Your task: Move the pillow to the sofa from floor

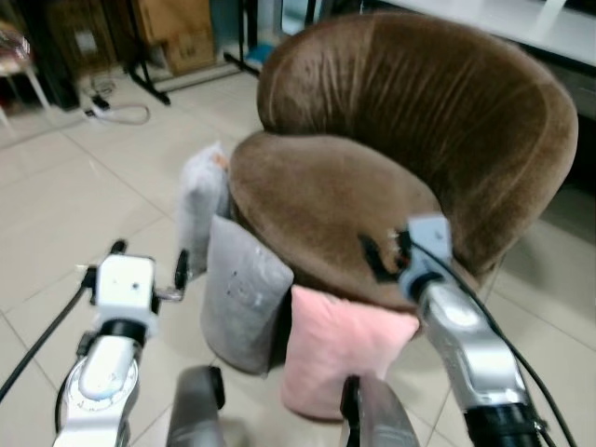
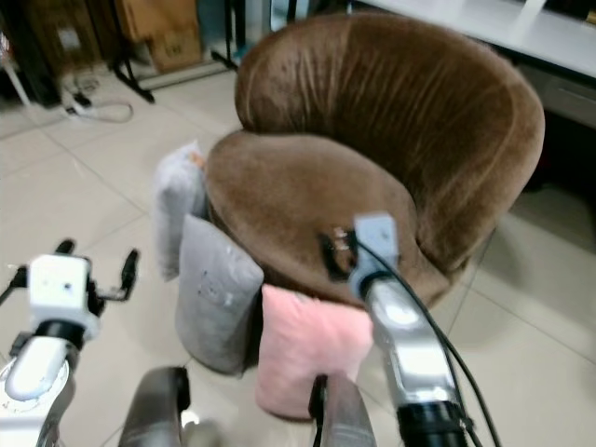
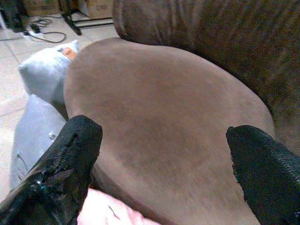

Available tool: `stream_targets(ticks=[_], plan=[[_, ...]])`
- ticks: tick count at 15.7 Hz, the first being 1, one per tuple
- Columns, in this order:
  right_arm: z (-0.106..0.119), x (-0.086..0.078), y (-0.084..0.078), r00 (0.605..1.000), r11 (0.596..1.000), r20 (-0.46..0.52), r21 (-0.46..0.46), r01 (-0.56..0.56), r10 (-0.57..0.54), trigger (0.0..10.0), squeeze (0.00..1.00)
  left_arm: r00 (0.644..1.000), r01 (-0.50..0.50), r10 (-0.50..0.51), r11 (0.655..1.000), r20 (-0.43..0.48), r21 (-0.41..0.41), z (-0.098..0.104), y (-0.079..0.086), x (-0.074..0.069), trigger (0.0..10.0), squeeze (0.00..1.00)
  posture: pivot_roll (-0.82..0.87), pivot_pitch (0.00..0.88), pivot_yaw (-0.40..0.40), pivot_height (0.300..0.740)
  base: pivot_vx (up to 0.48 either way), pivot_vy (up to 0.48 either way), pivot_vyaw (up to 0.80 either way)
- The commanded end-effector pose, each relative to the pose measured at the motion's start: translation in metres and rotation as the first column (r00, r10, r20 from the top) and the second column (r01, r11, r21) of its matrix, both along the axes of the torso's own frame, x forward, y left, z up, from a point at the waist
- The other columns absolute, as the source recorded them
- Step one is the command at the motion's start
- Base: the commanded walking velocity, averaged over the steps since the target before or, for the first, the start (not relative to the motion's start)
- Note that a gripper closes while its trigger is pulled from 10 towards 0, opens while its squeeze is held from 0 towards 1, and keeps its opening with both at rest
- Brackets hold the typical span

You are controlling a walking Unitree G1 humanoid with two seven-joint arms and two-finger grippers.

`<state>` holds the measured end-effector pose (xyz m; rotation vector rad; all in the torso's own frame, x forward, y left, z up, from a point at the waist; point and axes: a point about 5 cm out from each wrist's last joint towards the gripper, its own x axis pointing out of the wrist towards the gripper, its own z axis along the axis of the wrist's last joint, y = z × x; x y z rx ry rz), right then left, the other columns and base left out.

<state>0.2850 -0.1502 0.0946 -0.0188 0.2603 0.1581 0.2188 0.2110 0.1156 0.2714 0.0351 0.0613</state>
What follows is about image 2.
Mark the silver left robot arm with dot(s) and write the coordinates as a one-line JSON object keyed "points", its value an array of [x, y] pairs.
{"points": [[39, 382]]}

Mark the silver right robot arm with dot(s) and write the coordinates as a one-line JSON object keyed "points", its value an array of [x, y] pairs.
{"points": [[414, 354]]}

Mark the light grey fluffy pillow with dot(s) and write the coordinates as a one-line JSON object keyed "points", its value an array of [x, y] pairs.
{"points": [[175, 200]]}

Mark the grey square pillow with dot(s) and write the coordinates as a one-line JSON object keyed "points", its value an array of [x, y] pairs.
{"points": [[219, 293]]}

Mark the pink plush pillow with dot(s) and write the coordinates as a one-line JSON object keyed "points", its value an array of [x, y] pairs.
{"points": [[303, 349]]}

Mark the brown velvet round sofa chair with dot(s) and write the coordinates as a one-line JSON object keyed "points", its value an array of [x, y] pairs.
{"points": [[400, 130]]}

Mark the grey left robot leg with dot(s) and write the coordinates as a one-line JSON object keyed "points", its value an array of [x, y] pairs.
{"points": [[154, 410]]}

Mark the grey robot leg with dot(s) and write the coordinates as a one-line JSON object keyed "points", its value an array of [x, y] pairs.
{"points": [[154, 410], [345, 419]]}

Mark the white power strip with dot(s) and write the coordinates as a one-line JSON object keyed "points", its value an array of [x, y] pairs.
{"points": [[81, 103]]}

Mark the grey right robot leg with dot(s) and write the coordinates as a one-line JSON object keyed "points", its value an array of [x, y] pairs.
{"points": [[345, 419]]}

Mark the black metal stand leg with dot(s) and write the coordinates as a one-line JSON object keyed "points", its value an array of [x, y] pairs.
{"points": [[132, 79]]}

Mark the white framed chair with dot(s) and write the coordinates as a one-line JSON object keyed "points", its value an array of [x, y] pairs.
{"points": [[7, 65]]}

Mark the dark brown cardboard box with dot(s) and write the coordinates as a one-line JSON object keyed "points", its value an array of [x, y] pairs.
{"points": [[60, 37]]}

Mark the light brown cardboard box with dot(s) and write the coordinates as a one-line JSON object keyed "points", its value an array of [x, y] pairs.
{"points": [[163, 33]]}

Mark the white table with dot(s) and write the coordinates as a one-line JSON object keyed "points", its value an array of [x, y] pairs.
{"points": [[503, 28]]}

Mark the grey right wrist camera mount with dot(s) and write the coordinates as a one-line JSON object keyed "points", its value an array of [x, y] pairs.
{"points": [[375, 244]]}

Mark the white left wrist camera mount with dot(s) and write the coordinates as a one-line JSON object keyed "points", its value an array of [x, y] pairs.
{"points": [[60, 284]]}

